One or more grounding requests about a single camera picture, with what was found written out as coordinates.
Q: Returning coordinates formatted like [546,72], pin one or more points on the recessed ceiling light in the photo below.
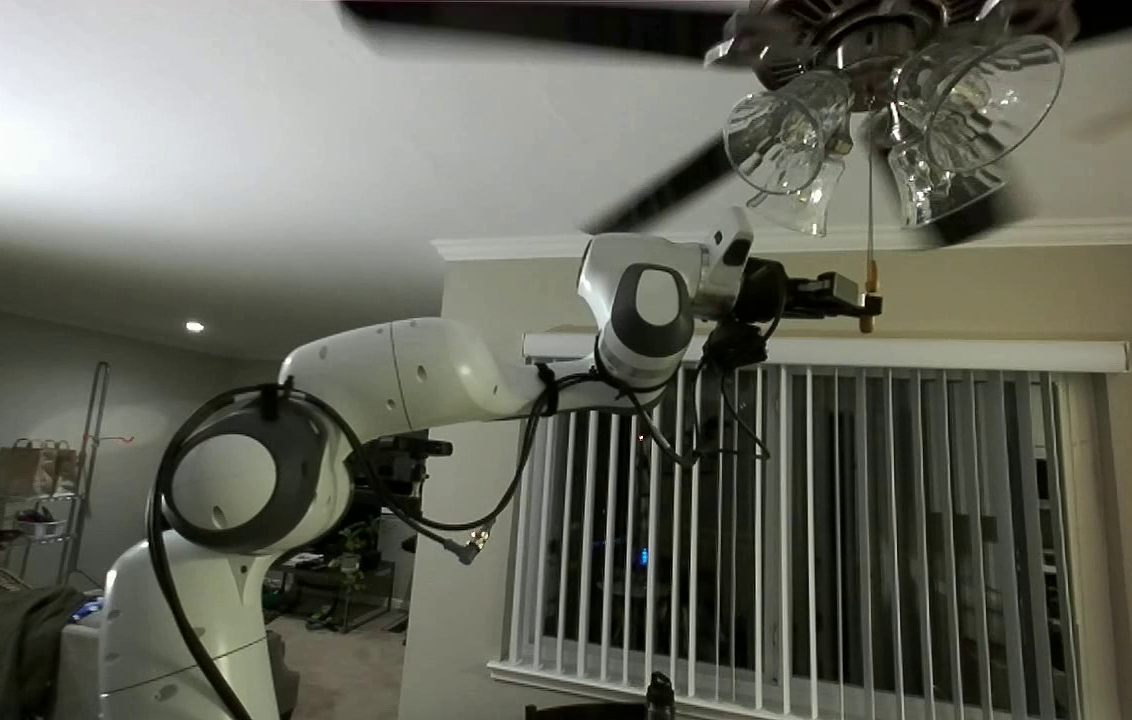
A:
[194,325]

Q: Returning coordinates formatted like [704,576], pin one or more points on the dark equipment pile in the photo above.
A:
[328,584]

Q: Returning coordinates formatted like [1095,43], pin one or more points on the green fabric bag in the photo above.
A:
[18,652]

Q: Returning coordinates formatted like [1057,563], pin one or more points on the small black object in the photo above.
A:
[656,697]

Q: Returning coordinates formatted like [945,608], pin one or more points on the clear glass lamp shade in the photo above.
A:
[979,125]
[786,142]
[798,210]

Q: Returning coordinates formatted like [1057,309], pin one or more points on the ceiling fan motor housing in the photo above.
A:
[879,43]

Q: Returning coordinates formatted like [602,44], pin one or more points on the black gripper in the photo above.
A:
[767,285]

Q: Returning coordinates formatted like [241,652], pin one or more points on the white blinds headrail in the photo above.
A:
[965,354]

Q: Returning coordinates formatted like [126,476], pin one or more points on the dark ceiling fan blade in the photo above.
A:
[536,22]
[666,185]

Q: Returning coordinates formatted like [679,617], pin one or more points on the white vertical window blinds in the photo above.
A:
[856,533]

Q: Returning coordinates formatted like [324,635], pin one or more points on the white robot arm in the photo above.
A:
[405,374]

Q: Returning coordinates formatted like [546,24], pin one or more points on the metal ladder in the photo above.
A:
[89,425]

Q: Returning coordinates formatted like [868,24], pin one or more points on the cluttered shelf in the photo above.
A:
[27,466]

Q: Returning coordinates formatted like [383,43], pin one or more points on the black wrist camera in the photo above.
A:
[734,346]

